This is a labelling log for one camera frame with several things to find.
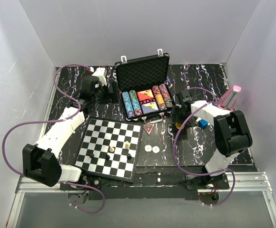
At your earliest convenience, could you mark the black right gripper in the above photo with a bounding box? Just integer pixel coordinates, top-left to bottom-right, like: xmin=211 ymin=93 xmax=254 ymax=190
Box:
xmin=171 ymin=105 xmax=195 ymax=129

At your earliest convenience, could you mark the yellow big blind button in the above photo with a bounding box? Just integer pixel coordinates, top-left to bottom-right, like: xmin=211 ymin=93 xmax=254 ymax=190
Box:
xmin=175 ymin=123 xmax=184 ymax=130

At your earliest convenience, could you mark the blue playing card deck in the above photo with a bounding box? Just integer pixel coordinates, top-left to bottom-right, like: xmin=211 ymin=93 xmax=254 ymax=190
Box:
xmin=140 ymin=101 xmax=159 ymax=114

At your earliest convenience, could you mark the black poker set case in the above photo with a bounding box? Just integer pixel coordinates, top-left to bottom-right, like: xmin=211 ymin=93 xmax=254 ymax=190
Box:
xmin=114 ymin=48 xmax=177 ymax=122

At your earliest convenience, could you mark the red playing card deck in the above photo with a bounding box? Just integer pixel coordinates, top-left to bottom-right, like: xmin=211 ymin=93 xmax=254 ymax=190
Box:
xmin=137 ymin=89 xmax=154 ymax=101

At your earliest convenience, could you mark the triangular all-in marker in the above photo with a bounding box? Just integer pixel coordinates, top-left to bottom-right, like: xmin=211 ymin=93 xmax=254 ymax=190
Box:
xmin=143 ymin=124 xmax=155 ymax=135

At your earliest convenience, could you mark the black white chess board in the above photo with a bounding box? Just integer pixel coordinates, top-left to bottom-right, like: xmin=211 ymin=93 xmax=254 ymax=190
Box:
xmin=74 ymin=118 xmax=143 ymax=182

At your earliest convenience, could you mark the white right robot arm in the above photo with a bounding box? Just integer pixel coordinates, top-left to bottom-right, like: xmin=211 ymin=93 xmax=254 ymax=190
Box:
xmin=172 ymin=85 xmax=253 ymax=190

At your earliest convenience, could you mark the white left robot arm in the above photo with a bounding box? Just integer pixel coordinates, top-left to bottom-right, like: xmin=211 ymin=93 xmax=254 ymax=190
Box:
xmin=22 ymin=76 xmax=119 ymax=190

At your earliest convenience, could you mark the purple red chip column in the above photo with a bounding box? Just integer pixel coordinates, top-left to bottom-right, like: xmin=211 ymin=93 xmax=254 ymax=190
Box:
xmin=159 ymin=84 xmax=173 ymax=108

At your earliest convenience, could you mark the light blue chip column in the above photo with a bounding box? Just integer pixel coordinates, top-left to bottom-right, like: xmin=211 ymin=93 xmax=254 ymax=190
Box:
xmin=122 ymin=92 xmax=135 ymax=118

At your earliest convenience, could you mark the red yellow chip column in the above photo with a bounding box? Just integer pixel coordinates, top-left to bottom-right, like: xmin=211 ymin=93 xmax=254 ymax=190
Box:
xmin=152 ymin=85 xmax=167 ymax=111

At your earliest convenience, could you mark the white and blue block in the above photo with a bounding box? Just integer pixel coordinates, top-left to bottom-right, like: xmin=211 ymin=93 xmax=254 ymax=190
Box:
xmin=197 ymin=119 xmax=208 ymax=129

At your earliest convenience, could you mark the green blue chip column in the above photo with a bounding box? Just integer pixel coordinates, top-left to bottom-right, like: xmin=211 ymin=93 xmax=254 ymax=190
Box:
xmin=129 ymin=90 xmax=143 ymax=116

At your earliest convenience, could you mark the white loose poker chip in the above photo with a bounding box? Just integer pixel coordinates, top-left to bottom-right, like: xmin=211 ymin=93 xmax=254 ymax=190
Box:
xmin=152 ymin=146 xmax=160 ymax=153
xmin=145 ymin=145 xmax=152 ymax=152

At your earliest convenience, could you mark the pink metronome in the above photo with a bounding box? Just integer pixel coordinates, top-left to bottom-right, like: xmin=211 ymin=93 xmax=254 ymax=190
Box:
xmin=217 ymin=85 xmax=242 ymax=111

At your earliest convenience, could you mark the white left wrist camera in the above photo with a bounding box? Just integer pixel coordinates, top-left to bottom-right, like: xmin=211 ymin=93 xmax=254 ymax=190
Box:
xmin=92 ymin=67 xmax=108 ymax=86

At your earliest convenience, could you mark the aluminium rail frame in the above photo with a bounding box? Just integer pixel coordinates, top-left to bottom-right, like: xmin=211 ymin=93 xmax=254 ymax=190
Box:
xmin=6 ymin=64 xmax=276 ymax=228

